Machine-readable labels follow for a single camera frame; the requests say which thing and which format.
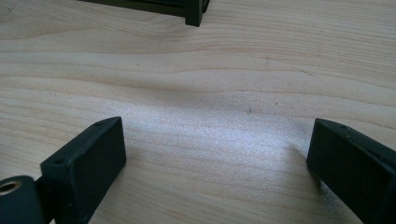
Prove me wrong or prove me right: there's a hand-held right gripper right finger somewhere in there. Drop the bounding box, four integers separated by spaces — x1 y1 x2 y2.
305 118 396 224

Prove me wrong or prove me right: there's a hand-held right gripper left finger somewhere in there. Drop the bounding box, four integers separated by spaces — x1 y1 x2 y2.
40 116 127 224

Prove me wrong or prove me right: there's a black two-tier metal rack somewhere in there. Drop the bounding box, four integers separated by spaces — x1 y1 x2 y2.
78 0 211 28

